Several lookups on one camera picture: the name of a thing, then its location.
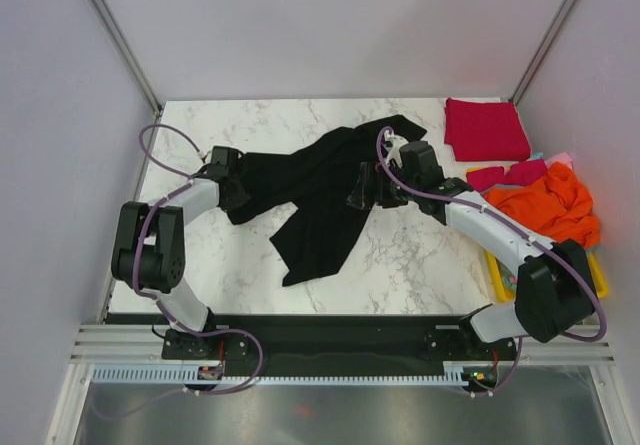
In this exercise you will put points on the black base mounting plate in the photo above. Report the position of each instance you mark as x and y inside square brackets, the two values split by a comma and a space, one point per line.
[338, 345]

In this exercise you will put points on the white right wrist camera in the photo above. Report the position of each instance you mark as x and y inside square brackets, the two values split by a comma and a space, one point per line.
[391, 145]

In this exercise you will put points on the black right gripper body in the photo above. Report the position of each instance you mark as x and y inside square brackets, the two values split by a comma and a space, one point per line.
[391, 193]

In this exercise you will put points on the white slotted cable duct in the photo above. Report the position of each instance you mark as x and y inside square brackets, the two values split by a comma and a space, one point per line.
[194, 375]

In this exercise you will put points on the aluminium front rail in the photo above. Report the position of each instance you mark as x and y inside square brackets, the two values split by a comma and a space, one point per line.
[135, 344]

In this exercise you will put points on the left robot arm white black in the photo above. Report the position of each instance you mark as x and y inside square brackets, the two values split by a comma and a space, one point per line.
[149, 252]

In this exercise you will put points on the folded red t shirt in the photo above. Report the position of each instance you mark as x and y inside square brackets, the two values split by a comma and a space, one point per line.
[482, 131]

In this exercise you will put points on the black t shirt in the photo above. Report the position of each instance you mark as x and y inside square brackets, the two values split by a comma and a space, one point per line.
[317, 239]

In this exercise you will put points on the orange t shirt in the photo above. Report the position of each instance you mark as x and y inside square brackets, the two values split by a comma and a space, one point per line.
[557, 205]

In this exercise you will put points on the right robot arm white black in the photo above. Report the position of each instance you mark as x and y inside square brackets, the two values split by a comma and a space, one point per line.
[555, 289]

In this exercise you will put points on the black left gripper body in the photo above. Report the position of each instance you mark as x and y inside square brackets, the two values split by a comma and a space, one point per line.
[238, 192]

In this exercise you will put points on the pink garment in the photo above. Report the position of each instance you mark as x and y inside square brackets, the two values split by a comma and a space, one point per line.
[561, 158]

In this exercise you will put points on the magenta garment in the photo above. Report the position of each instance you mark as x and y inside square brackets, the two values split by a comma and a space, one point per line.
[520, 174]

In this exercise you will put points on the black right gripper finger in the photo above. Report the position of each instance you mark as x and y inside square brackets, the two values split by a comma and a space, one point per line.
[368, 174]
[361, 197]

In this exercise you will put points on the left aluminium frame post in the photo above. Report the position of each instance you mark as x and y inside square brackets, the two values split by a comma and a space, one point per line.
[109, 22]

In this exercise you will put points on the right aluminium frame post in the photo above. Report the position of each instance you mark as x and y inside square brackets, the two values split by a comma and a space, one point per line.
[544, 48]

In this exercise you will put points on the aluminium frame post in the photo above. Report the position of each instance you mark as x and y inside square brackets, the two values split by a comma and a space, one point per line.
[109, 22]
[544, 48]

